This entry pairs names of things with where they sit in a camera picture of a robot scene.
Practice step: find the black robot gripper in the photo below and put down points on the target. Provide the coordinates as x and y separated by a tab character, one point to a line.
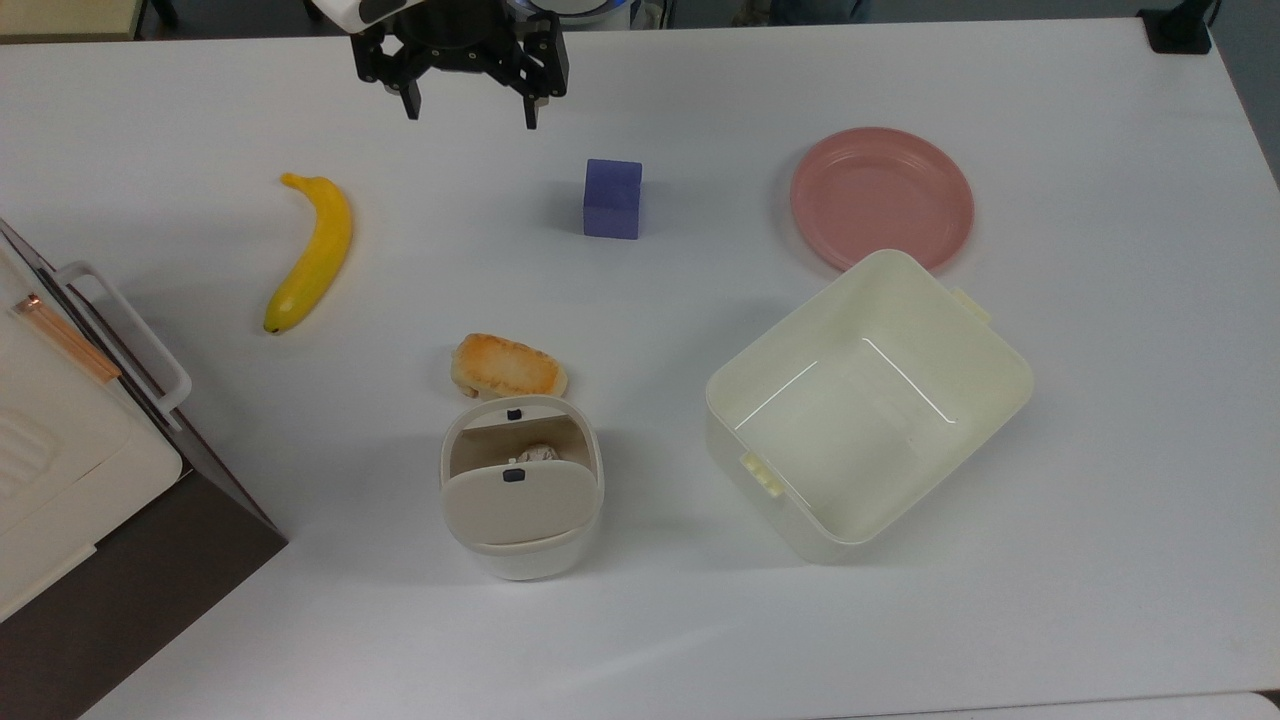
455	35

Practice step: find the white trash can lid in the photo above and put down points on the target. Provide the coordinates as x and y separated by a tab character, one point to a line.
520	505

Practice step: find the white mini trash can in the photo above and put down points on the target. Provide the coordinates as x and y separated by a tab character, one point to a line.
520	560

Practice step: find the purple foam cube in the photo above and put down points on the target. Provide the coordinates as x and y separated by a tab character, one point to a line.
612	198

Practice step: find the yellow banana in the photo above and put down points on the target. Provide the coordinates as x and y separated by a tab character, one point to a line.
318	250

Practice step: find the toasted bread piece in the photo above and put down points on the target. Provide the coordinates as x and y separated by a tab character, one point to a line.
505	366

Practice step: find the crumpled paper ball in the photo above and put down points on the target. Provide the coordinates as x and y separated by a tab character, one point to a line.
537	454

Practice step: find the beige wooden board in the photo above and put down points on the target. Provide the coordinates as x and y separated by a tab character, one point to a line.
65	15

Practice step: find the pink plastic plate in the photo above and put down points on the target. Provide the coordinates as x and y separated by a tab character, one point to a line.
882	197

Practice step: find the cream plastic storage bin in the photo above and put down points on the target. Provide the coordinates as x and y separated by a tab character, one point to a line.
868	405

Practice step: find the white toy oven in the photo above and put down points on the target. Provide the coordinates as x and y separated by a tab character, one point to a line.
60	450

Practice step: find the black clamp mount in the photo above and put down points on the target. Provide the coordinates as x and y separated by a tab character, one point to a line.
1180	28

